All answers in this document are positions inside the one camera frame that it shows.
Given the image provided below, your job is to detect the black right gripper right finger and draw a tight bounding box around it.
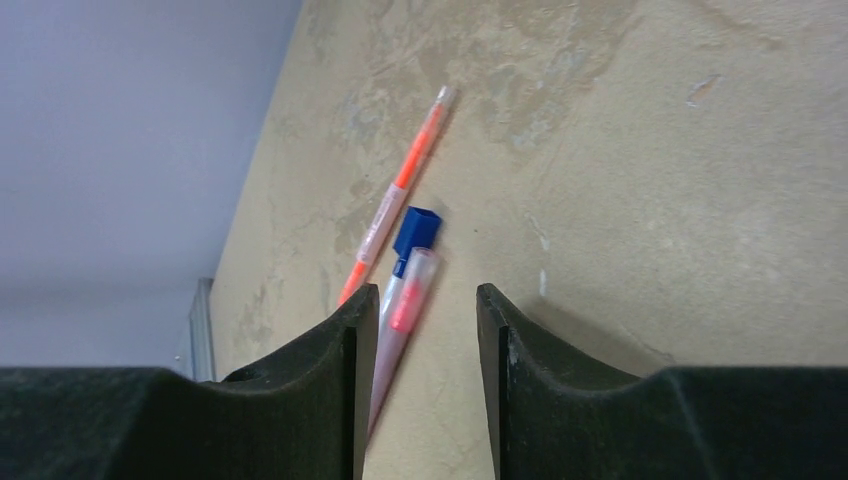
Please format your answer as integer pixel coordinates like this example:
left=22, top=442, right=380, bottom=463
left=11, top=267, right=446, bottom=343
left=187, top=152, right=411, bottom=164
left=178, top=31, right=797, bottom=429
left=476, top=283, right=847, bottom=479

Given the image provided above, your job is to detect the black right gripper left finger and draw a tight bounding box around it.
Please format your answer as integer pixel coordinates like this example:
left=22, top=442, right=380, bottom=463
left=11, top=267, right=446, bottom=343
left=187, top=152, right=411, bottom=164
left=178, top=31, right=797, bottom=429
left=1, top=284, right=379, bottom=479

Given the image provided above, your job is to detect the pink pen cap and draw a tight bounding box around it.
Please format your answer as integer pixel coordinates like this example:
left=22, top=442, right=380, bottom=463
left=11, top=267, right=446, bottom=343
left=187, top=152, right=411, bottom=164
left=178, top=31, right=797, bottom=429
left=389, top=247, right=440, bottom=334

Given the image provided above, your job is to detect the orange pen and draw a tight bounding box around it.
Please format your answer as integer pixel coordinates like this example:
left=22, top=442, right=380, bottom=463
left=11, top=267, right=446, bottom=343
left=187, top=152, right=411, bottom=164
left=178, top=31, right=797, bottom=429
left=338, top=85, right=457, bottom=306

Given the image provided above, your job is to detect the blue pen cap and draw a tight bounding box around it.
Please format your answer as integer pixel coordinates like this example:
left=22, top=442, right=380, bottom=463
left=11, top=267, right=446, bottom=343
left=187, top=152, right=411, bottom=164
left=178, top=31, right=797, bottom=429
left=392, top=207, right=442, bottom=278

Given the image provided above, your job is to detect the aluminium frame rail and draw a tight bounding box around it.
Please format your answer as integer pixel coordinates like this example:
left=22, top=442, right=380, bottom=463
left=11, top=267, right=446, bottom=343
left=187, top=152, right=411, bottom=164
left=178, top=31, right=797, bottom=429
left=188, top=278, right=216, bottom=382

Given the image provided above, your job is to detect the purple pen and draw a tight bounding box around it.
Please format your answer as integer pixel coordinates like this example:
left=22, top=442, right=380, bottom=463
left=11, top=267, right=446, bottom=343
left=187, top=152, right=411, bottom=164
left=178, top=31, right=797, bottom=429
left=366, top=278, right=425, bottom=442

